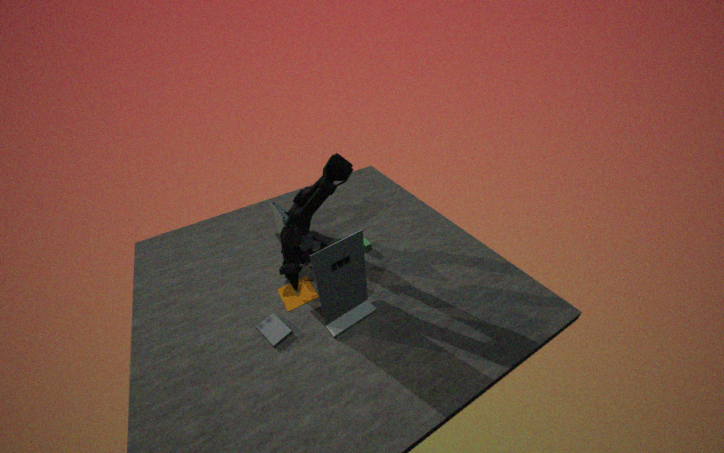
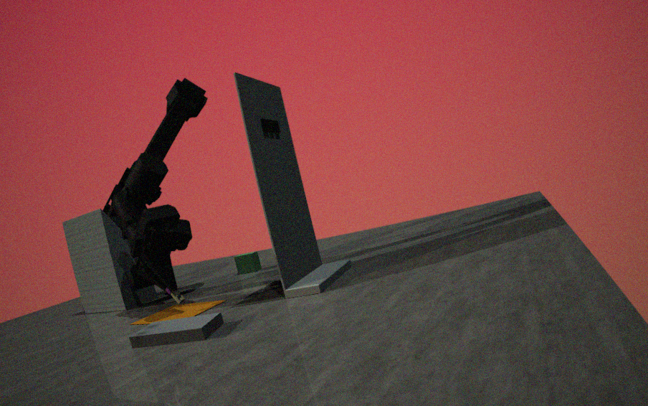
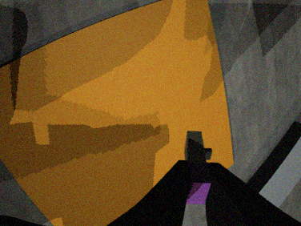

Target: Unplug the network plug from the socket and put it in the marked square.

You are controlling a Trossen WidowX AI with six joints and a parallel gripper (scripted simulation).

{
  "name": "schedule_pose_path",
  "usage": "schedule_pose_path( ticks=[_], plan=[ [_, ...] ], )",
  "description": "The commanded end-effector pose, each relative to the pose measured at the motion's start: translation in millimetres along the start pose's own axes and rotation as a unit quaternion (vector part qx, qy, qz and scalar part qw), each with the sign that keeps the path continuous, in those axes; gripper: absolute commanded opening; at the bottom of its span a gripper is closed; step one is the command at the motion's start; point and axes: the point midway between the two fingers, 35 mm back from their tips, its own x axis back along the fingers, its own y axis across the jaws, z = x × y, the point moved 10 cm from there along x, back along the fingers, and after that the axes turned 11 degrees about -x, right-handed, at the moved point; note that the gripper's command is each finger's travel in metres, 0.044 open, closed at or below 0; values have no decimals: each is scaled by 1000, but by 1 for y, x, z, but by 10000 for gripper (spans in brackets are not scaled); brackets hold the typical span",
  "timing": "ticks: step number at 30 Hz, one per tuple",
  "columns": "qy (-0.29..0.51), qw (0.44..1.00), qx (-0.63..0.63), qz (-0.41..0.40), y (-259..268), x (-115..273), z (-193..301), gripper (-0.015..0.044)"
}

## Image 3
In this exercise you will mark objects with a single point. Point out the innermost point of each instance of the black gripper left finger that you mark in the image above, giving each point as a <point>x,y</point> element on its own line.
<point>164,205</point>

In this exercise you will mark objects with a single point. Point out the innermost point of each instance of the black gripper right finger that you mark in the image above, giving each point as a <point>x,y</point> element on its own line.
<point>230,202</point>

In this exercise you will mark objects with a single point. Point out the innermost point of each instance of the orange flat square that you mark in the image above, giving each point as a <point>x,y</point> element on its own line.
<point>91,122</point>

